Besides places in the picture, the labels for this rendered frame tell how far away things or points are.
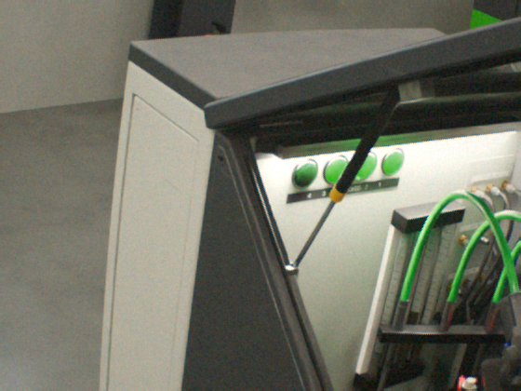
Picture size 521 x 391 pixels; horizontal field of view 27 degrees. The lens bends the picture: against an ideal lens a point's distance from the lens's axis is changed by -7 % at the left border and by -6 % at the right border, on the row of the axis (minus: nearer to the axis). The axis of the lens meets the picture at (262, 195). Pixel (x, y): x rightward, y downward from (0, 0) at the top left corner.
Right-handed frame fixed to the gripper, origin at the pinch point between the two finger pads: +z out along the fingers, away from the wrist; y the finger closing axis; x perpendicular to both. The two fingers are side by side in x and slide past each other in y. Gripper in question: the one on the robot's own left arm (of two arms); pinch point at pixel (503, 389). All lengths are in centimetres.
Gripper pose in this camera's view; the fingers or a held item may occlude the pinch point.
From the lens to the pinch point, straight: 165.7
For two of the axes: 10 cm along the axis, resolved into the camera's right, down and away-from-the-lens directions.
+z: -0.1, 3.7, 9.3
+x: 0.8, 9.3, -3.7
